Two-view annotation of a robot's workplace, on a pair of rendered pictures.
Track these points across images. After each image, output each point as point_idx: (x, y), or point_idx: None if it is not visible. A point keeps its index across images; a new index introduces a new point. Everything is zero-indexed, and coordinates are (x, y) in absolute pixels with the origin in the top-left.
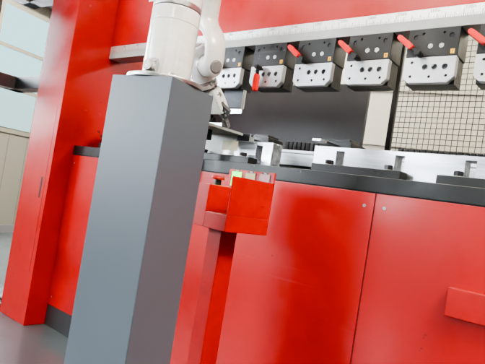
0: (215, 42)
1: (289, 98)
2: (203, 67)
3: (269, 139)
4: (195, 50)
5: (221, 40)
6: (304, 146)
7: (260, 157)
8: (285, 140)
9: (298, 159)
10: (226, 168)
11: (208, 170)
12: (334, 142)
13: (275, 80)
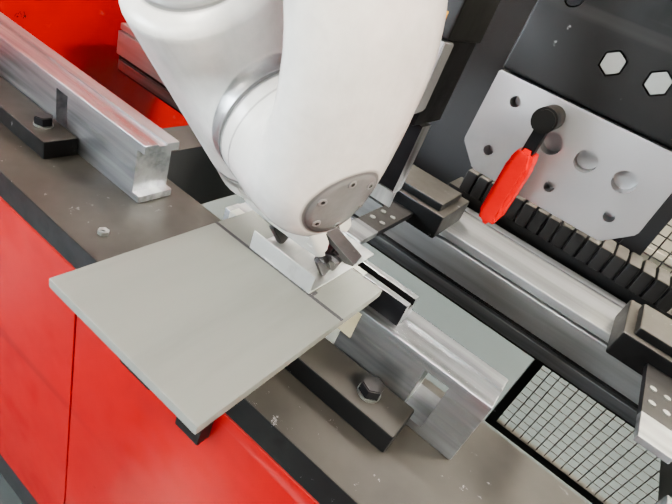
0: (379, 51)
1: (503, 9)
2: (258, 197)
3: (443, 220)
4: (208, 42)
5: (430, 22)
6: (517, 211)
7: (421, 379)
8: (456, 124)
9: (507, 298)
10: (312, 483)
11: (247, 431)
12: (659, 359)
13: (606, 211)
